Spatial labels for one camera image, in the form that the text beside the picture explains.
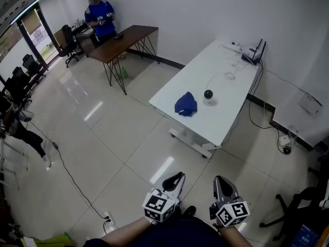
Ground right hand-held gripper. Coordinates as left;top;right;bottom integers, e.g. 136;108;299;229
209;175;251;227

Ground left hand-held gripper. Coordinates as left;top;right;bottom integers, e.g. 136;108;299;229
142;171;187;224

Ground blue cloth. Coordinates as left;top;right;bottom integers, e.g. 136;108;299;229
174;91;198;117

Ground small round white device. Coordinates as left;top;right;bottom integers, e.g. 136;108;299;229
202;89;218;107

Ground person's left forearm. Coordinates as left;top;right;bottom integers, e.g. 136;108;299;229
100;216;155;247

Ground person's right forearm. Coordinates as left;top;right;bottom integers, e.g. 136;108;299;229
213;223;254;247

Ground person's black shoe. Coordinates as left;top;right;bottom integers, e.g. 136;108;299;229
182;205;197;218

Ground person's dark navy clothing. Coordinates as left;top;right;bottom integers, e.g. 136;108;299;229
83;205;227;247

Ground white table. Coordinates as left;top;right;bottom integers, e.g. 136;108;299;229
149;38;263;159

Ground black office chair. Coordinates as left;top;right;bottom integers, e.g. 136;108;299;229
259;186;329;242
4;66;33;105
22;54;49;85
57;24;80;68

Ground small white box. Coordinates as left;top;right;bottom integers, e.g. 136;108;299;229
278;135;293;147

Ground white power strip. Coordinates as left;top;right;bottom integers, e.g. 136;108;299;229
103;210;115;226
221;42;248;55

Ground blue box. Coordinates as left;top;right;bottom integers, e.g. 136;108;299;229
292;223;320;247

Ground yellow-green box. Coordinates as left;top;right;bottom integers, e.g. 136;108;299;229
22;231;79;247

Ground white router with black antennas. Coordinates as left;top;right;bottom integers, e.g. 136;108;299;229
241;38;267;66

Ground brown wooden desk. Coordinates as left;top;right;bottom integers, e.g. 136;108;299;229
86;25;160;96

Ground dark desk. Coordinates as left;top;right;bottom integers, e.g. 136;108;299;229
71;22;97;55

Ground glass door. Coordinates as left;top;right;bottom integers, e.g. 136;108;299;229
15;3;60;70

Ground white light strip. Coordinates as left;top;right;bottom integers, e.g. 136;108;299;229
9;0;45;25

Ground black router cable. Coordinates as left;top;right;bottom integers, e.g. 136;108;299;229
247;62;281;149

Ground black floor cable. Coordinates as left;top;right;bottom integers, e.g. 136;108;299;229
30;121;112;220

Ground white device cable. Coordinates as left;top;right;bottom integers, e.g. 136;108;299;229
206;72;236;91

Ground tangled thin white cables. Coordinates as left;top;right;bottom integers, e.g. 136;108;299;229
225;57;249;70

